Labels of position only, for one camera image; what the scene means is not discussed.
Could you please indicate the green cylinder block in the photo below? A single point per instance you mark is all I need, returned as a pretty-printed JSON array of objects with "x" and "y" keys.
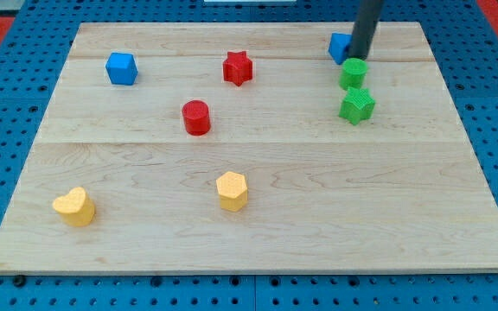
[{"x": 353, "y": 73}]

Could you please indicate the light wooden board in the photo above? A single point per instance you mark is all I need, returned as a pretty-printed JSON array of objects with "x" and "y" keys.
[{"x": 399, "y": 193}]

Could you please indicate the green star block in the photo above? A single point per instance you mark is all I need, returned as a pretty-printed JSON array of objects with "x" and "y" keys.
[{"x": 357, "y": 105}]

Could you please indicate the yellow heart block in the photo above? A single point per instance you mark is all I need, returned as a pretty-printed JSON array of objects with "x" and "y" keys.
[{"x": 75, "y": 208}]

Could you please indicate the red cylinder block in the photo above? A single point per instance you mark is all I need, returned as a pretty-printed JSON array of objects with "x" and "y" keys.
[{"x": 196, "y": 117}]

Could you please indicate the yellow hexagon block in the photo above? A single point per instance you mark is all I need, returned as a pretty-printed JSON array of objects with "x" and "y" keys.
[{"x": 232, "y": 190}]

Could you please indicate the blue triangle block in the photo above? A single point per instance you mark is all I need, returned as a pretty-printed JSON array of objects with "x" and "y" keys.
[{"x": 338, "y": 47}]

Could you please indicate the red star block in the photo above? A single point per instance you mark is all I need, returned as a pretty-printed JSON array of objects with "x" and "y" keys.
[{"x": 237, "y": 68}]

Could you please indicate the blue cube block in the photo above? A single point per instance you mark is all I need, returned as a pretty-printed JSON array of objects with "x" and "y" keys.
[{"x": 121, "y": 69}]

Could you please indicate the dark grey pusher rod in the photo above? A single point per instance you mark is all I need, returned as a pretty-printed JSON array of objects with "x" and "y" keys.
[{"x": 364, "y": 28}]

